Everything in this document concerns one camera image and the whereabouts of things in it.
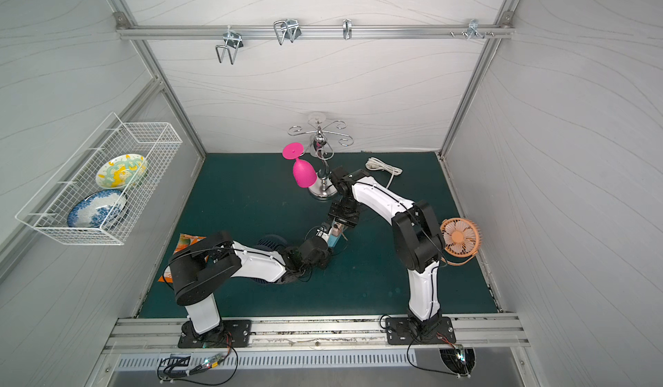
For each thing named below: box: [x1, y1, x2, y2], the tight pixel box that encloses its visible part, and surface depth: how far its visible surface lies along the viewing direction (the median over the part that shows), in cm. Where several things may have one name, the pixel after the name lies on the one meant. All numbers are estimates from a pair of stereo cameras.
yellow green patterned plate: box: [95, 153, 148, 190], surface depth 70 cm
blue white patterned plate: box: [67, 189, 128, 229], surface depth 63 cm
